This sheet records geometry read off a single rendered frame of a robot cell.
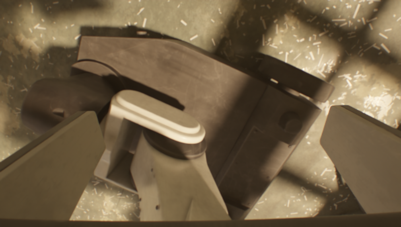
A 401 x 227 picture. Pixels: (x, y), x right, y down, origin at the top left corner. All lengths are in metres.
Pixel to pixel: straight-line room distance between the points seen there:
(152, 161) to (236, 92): 0.27
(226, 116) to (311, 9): 0.40
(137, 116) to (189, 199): 0.18
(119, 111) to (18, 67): 0.69
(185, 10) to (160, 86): 0.26
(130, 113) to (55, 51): 0.56
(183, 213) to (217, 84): 0.32
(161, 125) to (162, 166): 0.08
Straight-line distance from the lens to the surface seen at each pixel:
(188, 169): 0.38
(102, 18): 0.78
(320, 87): 0.53
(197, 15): 0.68
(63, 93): 0.48
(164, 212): 0.30
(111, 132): 0.43
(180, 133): 0.39
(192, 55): 0.50
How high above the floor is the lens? 0.67
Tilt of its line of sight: 69 degrees down
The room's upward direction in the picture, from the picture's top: 161 degrees counter-clockwise
